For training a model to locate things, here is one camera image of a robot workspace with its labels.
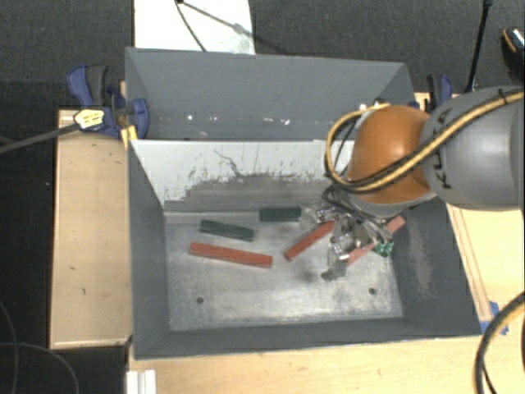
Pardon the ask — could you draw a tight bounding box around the red-brown flat block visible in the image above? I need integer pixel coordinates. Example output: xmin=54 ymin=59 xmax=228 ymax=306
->
xmin=189 ymin=241 xmax=274 ymax=269
xmin=345 ymin=214 xmax=407 ymax=267
xmin=283 ymin=219 xmax=337 ymax=263

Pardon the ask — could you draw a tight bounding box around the dark green flat block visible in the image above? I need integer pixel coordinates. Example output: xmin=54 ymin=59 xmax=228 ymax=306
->
xmin=258 ymin=206 xmax=303 ymax=223
xmin=199 ymin=218 xmax=257 ymax=243

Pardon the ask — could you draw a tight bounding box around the grey metal bin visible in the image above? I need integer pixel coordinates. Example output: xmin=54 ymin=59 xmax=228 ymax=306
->
xmin=124 ymin=46 xmax=483 ymax=360

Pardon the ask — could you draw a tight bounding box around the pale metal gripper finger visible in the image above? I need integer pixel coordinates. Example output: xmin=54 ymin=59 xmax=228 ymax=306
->
xmin=321 ymin=246 xmax=337 ymax=282
xmin=336 ymin=245 xmax=349 ymax=278

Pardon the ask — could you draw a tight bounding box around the pale wood flat board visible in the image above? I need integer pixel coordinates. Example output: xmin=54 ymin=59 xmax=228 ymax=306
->
xmin=48 ymin=108 xmax=135 ymax=350

